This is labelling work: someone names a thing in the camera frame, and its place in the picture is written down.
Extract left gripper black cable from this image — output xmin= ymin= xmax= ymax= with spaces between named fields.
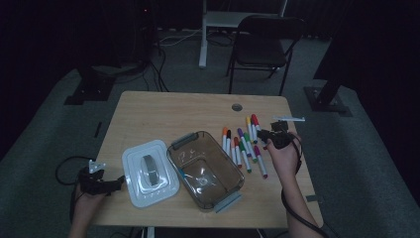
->
xmin=54 ymin=156 xmax=97 ymax=186

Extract brown transparent storage box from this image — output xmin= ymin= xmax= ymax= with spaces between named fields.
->
xmin=165 ymin=130 xmax=246 ymax=214

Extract magenta cap marker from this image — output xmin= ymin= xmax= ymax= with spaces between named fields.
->
xmin=253 ymin=145 xmax=269 ymax=179

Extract white floor cable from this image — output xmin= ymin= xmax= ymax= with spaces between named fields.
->
xmin=157 ymin=28 xmax=203 ymax=48

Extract black metal stand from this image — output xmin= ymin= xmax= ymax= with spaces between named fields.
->
xmin=303 ymin=73 xmax=354 ymax=117
xmin=63 ymin=63 xmax=117 ymax=106

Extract person's right hand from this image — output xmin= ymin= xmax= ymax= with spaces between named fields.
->
xmin=265 ymin=132 xmax=303 ymax=186

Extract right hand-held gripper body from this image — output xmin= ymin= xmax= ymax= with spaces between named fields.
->
xmin=269 ymin=114 xmax=306 ymax=151

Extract dark green cap marker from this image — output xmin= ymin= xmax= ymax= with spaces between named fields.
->
xmin=239 ymin=141 xmax=253 ymax=175

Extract person's left hand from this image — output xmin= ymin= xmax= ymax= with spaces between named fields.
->
xmin=72 ymin=186 xmax=107 ymax=214

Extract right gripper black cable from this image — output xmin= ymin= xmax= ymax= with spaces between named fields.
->
xmin=279 ymin=132 xmax=331 ymax=238

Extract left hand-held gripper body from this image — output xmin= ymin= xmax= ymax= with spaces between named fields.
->
xmin=77 ymin=160 xmax=116 ymax=196

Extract yellow cap marker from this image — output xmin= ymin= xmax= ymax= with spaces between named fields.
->
xmin=245 ymin=116 xmax=255 ymax=144

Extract orange cap marker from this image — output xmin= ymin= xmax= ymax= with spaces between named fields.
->
xmin=221 ymin=126 xmax=229 ymax=157

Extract black floor cables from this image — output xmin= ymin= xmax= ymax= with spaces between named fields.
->
xmin=145 ymin=46 xmax=170 ymax=93

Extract dark equipment with red light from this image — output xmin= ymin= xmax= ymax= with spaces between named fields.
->
xmin=130 ymin=0 xmax=160 ymax=67

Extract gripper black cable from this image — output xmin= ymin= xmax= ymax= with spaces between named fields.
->
xmin=54 ymin=156 xmax=97 ymax=186
xmin=279 ymin=132 xmax=331 ymax=238

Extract black folding chair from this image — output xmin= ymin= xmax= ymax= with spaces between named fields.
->
xmin=226 ymin=14 xmax=306 ymax=97

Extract purple cap marker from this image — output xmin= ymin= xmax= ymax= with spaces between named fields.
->
xmin=237 ymin=128 xmax=253 ymax=158

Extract peach cap marker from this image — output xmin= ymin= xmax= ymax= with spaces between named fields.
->
xmin=230 ymin=138 xmax=238 ymax=172

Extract white box lid grey handle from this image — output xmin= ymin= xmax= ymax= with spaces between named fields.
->
xmin=121 ymin=139 xmax=181 ymax=209

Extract light green cap marker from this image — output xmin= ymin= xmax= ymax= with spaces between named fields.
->
xmin=243 ymin=132 xmax=259 ymax=164

